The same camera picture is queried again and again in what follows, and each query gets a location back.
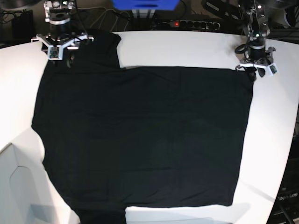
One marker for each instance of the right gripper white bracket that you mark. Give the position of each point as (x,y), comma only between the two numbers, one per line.
(60,38)

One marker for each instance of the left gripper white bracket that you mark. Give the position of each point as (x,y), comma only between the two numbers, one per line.
(256,58)

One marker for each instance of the black T-shirt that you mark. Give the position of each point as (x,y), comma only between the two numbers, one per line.
(157,137)

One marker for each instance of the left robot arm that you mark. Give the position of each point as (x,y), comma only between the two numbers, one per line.
(255,23)

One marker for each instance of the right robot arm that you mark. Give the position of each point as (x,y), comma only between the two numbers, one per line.
(61,10)

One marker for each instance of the blue box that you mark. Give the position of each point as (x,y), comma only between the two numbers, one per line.
(145,4)

